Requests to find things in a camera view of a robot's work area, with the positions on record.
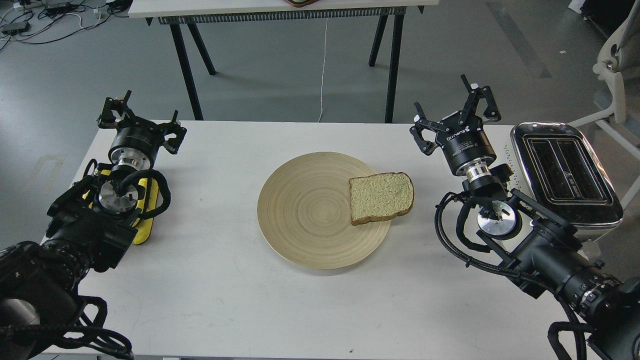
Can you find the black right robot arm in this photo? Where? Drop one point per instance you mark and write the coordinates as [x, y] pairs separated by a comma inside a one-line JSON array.
[[532, 240]]

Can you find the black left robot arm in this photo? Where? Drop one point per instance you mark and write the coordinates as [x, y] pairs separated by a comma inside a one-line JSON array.
[[92, 226]]

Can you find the white chrome toaster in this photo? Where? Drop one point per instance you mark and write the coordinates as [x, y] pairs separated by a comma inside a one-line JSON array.
[[555, 165]]

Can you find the yellow sponge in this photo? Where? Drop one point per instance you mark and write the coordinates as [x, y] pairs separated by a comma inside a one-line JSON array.
[[138, 199]]

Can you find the round wooden plate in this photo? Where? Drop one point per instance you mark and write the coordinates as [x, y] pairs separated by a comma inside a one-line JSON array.
[[304, 212]]

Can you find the slice of bread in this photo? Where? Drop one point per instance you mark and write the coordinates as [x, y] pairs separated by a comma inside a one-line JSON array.
[[380, 197]]

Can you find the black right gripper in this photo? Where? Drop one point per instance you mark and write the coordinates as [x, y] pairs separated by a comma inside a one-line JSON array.
[[466, 142]]

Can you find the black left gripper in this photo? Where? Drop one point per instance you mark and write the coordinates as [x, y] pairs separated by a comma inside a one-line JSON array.
[[137, 142]]

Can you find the white background table black legs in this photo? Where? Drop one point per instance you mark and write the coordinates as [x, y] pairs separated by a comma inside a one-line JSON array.
[[175, 13]]

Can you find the brown object on background table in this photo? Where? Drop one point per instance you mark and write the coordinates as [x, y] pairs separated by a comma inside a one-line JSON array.
[[300, 3]]

